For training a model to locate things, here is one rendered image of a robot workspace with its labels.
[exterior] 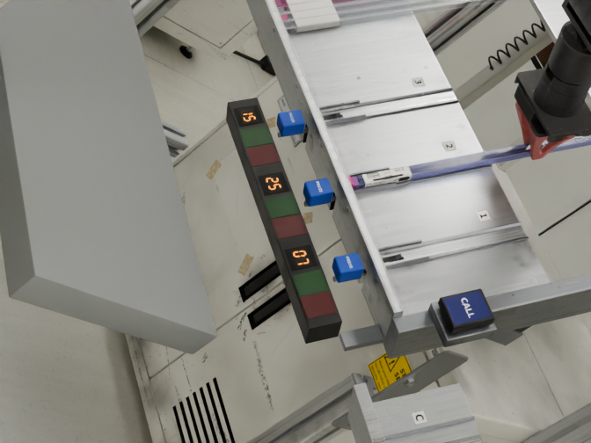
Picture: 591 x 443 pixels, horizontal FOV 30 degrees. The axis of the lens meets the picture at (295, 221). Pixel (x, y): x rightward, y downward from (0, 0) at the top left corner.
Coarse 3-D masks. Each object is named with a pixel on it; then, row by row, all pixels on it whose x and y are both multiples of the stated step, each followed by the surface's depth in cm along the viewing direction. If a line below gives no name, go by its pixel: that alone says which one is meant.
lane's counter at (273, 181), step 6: (270, 174) 134; (276, 174) 134; (282, 174) 134; (264, 180) 133; (270, 180) 133; (276, 180) 133; (282, 180) 133; (264, 186) 133; (270, 186) 133; (276, 186) 133; (282, 186) 133; (264, 192) 132; (270, 192) 132; (276, 192) 132
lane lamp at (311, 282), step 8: (304, 272) 126; (312, 272) 126; (320, 272) 126; (296, 280) 125; (304, 280) 125; (312, 280) 126; (320, 280) 126; (296, 288) 125; (304, 288) 125; (312, 288) 125; (320, 288) 125; (328, 288) 125
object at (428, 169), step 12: (528, 144) 138; (564, 144) 138; (576, 144) 139; (588, 144) 140; (456, 156) 135; (468, 156) 136; (480, 156) 136; (492, 156) 136; (504, 156) 136; (516, 156) 137; (528, 156) 138; (420, 168) 134; (432, 168) 134; (444, 168) 134; (456, 168) 135; (468, 168) 136; (360, 180) 132
